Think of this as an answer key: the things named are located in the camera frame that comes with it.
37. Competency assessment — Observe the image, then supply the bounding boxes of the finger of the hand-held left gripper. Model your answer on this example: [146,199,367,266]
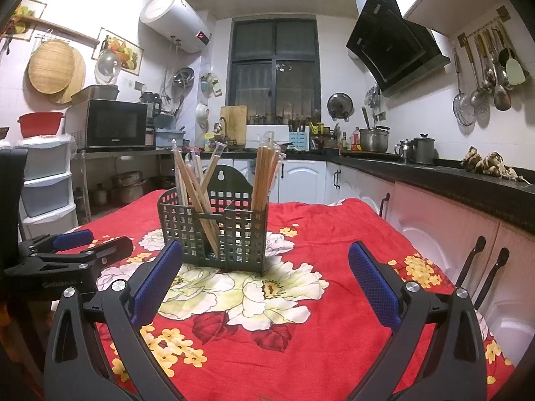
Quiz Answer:
[79,236,135,271]
[18,229,95,258]

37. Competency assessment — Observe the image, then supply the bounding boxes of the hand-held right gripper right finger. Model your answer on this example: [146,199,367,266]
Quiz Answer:
[348,240,489,401]

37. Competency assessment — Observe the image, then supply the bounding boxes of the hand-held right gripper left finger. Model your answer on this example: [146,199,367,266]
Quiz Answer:
[44,240,185,401]

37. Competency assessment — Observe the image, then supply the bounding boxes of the green plastic utensil holder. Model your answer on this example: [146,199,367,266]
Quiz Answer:
[157,165,270,277]

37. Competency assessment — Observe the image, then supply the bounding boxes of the set of wooden chopsticks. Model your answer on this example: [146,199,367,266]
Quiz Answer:
[171,131,282,255]

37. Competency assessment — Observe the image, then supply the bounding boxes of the plastic drawer tower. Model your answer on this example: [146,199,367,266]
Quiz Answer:
[14,136,78,239]

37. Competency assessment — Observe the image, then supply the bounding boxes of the grey cooking pot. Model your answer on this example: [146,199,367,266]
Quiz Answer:
[111,170,148,205]

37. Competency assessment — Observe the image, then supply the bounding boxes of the red floral blanket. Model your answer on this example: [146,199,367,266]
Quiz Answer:
[50,188,519,401]

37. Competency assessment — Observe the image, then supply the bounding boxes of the red plastic basin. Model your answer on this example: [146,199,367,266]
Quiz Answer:
[17,111,65,138]

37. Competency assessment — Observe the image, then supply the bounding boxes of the metal storage rack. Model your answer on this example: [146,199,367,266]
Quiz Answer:
[69,148,176,222]

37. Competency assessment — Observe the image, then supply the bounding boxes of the black microwave oven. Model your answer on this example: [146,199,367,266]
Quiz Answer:
[67,98,149,151]

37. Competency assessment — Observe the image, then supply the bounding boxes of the blue plastic box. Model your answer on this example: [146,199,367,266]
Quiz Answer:
[154,127,187,149]

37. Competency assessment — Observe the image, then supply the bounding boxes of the white lower cabinets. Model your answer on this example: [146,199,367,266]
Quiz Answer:
[201,156,535,343]

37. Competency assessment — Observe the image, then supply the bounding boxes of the black kitchen countertop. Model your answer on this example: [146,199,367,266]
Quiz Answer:
[246,148,535,235]

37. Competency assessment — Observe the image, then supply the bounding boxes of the small steel teapot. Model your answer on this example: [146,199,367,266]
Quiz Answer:
[394,139,412,163]

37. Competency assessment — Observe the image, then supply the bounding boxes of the metal baking tray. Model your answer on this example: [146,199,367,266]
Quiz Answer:
[70,84,120,105]

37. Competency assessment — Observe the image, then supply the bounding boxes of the round wooden board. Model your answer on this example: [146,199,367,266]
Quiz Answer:
[50,46,86,104]

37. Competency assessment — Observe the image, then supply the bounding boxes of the steel kettle with lid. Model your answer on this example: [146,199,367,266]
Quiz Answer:
[410,134,436,165]

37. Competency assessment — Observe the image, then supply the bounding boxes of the round bamboo tray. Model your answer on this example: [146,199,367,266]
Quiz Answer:
[28,39,76,95]

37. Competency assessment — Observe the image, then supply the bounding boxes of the steel stock pot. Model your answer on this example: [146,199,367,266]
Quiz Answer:
[359,125,391,153]

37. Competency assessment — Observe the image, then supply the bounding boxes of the black blender jug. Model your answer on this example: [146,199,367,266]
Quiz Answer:
[139,91,163,128]

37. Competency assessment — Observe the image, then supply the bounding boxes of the row of condiment bottles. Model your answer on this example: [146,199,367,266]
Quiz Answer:
[340,127,362,152]

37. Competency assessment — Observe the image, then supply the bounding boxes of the white hanging scoop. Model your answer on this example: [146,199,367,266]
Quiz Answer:
[196,102,211,132]

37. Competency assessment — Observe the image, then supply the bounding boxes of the blue knife block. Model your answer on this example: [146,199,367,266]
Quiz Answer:
[288,119,310,151]

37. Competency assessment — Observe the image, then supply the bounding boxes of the dried garlic bunch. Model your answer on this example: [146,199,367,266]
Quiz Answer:
[461,146,531,183]

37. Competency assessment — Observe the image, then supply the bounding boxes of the glass pot lid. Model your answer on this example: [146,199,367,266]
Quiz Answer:
[94,49,123,84]

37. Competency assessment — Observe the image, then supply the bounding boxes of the wooden cutting board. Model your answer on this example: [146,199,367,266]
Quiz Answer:
[220,105,248,143]

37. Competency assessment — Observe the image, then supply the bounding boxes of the hanging steel pan lid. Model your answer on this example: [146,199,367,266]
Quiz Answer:
[327,93,353,118]

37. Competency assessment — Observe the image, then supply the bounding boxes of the steel mixing bowl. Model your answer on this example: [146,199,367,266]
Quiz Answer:
[172,67,196,88]

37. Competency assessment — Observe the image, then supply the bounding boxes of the green white hanging package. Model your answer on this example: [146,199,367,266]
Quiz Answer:
[201,73,221,98]

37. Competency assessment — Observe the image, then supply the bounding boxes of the row of windowsill jars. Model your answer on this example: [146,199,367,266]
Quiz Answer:
[247,113,322,126]

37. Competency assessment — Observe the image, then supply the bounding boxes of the mesh strainer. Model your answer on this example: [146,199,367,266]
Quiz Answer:
[452,48,476,127]

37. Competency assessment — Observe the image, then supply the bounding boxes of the steel skimmer ladle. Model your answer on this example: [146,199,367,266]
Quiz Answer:
[464,42,490,111]

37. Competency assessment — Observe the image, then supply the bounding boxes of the dark framed window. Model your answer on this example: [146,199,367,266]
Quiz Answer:
[228,14,322,124]

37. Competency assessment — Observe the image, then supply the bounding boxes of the steel soup ladle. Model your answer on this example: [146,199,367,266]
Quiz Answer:
[480,35,513,111]

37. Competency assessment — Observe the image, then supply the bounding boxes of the white water heater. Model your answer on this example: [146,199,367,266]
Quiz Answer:
[139,0,214,54]

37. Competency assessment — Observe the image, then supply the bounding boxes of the black range hood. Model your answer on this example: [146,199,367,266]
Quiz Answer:
[346,0,451,98]

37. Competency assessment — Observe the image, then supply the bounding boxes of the pale green spatula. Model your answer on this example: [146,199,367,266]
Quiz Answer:
[495,25,526,86]

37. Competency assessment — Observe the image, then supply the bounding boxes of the black hanging spoon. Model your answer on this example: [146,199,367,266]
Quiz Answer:
[487,29,517,66]

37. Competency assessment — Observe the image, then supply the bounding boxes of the white upper cabinet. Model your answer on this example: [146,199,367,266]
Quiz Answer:
[378,0,519,36]

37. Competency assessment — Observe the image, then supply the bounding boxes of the wooden wall shelf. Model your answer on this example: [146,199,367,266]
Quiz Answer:
[12,14,100,46]

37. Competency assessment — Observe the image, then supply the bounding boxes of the fruit wall poster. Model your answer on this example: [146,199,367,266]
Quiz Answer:
[10,0,47,41]
[93,28,145,77]

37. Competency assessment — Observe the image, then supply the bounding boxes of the utensil wall rail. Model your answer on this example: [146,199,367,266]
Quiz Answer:
[457,5,511,48]

